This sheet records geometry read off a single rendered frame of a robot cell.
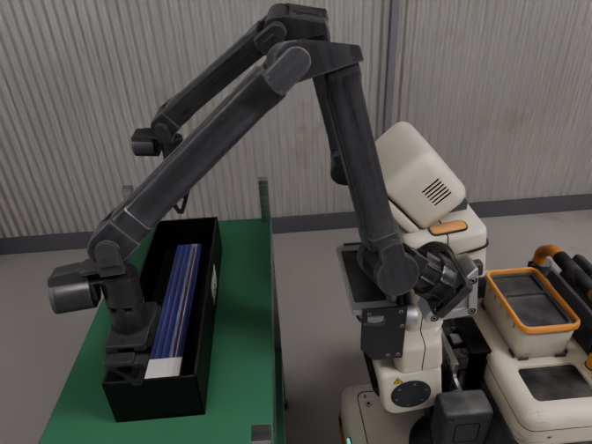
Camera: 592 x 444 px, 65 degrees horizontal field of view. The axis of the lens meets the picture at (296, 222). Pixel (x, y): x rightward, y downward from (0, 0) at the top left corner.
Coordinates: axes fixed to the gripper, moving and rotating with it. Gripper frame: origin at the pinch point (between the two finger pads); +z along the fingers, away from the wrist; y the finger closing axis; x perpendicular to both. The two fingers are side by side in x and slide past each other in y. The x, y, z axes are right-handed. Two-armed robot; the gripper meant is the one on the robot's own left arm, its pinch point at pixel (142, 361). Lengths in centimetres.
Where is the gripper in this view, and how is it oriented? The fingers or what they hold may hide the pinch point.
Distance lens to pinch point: 90.9
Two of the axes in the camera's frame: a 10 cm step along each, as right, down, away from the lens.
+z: 0.3, 8.5, 5.2
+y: 0.7, 5.2, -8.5
